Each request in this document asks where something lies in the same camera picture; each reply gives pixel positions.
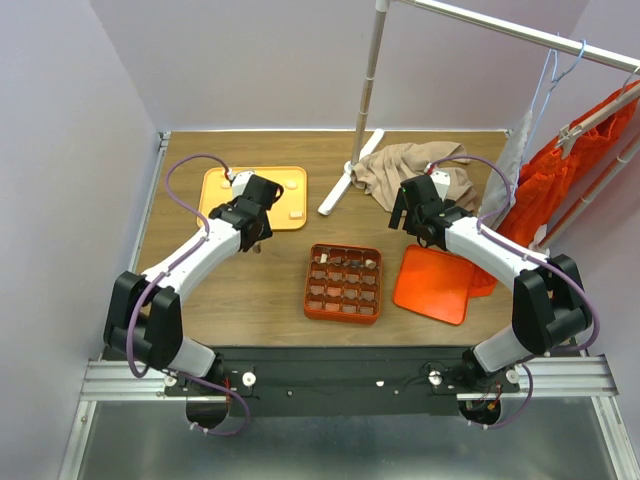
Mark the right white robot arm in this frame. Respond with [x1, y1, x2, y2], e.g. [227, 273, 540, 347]
[389, 175, 599, 392]

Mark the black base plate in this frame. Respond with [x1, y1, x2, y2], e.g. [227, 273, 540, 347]
[164, 344, 521, 419]

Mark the grey garment on hanger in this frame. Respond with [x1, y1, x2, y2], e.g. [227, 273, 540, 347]
[478, 109, 532, 230]

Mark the white clothes rack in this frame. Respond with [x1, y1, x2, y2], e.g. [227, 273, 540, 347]
[317, 0, 640, 217]

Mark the light orange tray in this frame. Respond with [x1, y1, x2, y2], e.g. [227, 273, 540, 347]
[199, 166, 307, 231]

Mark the wooden clothes hanger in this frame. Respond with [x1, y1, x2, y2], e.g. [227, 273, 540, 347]
[555, 67, 639, 159]

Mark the orange compartment box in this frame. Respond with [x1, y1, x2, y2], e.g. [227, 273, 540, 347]
[303, 243, 383, 325]

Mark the orange garment on hanger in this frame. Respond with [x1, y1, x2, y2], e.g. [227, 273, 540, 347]
[469, 82, 640, 299]

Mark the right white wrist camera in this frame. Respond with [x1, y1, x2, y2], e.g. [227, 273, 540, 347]
[430, 170, 451, 201]

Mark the aluminium rail frame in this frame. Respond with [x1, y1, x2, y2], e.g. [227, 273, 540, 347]
[60, 130, 639, 479]

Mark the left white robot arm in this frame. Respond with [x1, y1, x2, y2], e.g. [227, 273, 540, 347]
[103, 171, 284, 395]

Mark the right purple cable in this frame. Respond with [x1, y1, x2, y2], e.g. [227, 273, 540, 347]
[427, 153, 601, 430]

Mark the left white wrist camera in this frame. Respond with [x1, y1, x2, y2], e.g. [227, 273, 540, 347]
[230, 170, 254, 199]

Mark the orange box lid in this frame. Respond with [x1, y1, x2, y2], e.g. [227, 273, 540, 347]
[392, 245, 475, 326]

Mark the blue wire hanger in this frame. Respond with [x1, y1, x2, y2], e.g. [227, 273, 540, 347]
[527, 39, 587, 145]

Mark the beige crumpled cloth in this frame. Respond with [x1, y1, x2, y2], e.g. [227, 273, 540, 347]
[351, 141, 477, 212]

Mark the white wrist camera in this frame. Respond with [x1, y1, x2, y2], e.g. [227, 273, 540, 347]
[430, 170, 451, 201]
[230, 170, 254, 199]

